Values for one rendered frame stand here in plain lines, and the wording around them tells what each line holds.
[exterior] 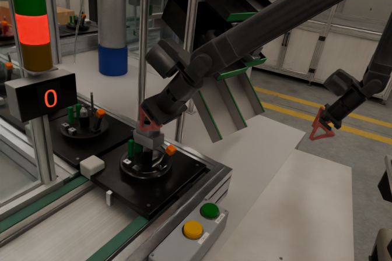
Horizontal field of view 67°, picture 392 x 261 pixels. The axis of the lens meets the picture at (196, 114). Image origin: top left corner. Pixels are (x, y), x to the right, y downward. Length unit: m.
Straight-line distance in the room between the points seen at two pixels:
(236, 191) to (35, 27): 0.69
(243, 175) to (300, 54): 3.71
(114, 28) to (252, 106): 0.84
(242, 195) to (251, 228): 0.12
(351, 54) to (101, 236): 4.22
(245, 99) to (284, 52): 3.54
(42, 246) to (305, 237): 0.64
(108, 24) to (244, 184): 1.05
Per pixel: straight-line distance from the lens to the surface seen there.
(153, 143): 0.73
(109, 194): 0.75
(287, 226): 0.91
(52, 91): 0.65
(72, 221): 0.77
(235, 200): 0.92
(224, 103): 0.99
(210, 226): 0.70
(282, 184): 1.03
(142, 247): 0.66
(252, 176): 1.03
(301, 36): 4.57
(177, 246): 0.66
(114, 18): 1.60
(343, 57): 4.60
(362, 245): 2.30
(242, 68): 0.89
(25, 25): 0.61
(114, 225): 0.75
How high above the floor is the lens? 1.48
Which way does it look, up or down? 28 degrees down
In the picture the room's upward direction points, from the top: 8 degrees clockwise
